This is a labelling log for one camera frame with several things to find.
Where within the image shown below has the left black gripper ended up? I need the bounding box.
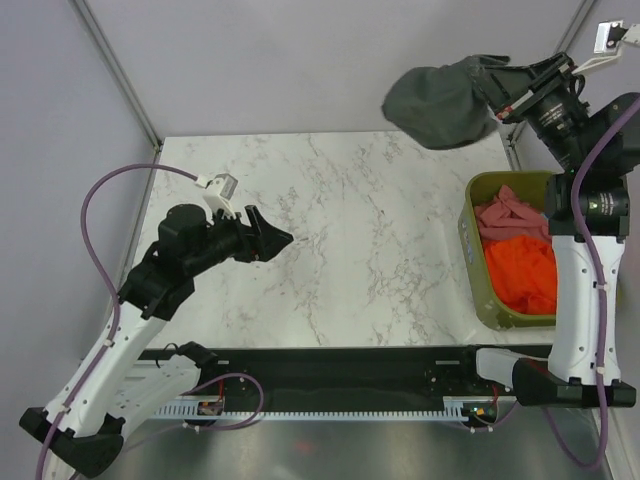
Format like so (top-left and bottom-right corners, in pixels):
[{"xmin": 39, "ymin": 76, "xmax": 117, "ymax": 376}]
[{"xmin": 187, "ymin": 205, "xmax": 293, "ymax": 276}]

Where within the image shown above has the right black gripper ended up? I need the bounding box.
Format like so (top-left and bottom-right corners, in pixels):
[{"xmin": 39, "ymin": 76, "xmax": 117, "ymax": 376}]
[{"xmin": 472, "ymin": 50, "xmax": 593, "ymax": 172}]

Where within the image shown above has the dark grey t shirt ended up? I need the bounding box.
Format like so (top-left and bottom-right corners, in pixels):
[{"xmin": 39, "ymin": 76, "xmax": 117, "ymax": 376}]
[{"xmin": 381, "ymin": 54, "xmax": 510, "ymax": 150}]

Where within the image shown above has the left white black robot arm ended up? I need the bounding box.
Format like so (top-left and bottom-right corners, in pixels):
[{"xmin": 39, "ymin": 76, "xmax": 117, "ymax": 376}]
[{"xmin": 19, "ymin": 204, "xmax": 294, "ymax": 479}]

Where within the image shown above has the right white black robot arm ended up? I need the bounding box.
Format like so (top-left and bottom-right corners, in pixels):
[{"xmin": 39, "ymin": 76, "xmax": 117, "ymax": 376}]
[{"xmin": 457, "ymin": 53, "xmax": 639, "ymax": 408}]

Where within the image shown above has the olive green plastic bin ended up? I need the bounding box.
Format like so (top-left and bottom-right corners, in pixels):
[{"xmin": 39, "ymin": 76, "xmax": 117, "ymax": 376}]
[{"xmin": 458, "ymin": 170, "xmax": 555, "ymax": 330}]

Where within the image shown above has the pink t shirt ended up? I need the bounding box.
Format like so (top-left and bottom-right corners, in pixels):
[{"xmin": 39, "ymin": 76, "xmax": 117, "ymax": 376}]
[{"xmin": 474, "ymin": 185, "xmax": 551, "ymax": 246}]

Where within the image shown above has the orange t shirt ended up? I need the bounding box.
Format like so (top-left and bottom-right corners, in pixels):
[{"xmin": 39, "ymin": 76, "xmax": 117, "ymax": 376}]
[{"xmin": 484, "ymin": 235, "xmax": 557, "ymax": 315}]

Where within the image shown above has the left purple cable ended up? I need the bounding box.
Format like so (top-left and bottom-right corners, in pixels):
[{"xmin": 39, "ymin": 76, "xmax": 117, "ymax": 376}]
[{"xmin": 34, "ymin": 164, "xmax": 211, "ymax": 480}]

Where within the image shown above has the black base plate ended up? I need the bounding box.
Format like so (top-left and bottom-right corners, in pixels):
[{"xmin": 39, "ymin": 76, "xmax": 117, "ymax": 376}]
[{"xmin": 203, "ymin": 346, "xmax": 512, "ymax": 412}]

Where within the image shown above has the white slotted cable duct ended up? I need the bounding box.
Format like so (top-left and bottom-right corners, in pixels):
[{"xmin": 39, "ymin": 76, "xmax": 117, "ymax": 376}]
[{"xmin": 151, "ymin": 396, "xmax": 496, "ymax": 423}]

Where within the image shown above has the left aluminium frame post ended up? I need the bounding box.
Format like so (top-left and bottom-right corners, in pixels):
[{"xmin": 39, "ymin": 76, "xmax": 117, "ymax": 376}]
[{"xmin": 69, "ymin": 0, "xmax": 163, "ymax": 153}]

